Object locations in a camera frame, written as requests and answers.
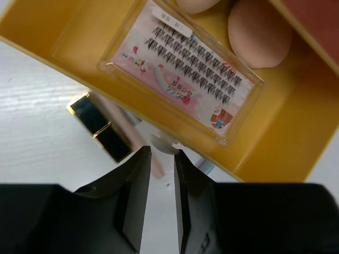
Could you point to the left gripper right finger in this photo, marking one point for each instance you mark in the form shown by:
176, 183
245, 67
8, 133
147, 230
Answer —
217, 217

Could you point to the nail sticker packet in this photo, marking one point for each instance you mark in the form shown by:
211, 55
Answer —
165, 56

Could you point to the red top drawer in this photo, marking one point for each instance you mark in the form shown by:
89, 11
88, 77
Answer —
320, 18

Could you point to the round pink powder puff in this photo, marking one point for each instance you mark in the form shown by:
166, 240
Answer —
196, 6

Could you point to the blue eyebrow razor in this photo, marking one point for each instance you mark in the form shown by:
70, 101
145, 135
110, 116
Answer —
205, 166

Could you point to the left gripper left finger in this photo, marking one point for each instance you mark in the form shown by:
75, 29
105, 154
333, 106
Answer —
104, 216

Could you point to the yellow drawer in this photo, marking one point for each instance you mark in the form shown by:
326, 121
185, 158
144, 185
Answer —
281, 139

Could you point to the beige makeup sponge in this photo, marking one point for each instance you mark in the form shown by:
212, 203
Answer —
258, 34

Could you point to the black gold lipstick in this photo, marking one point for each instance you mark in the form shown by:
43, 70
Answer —
104, 131

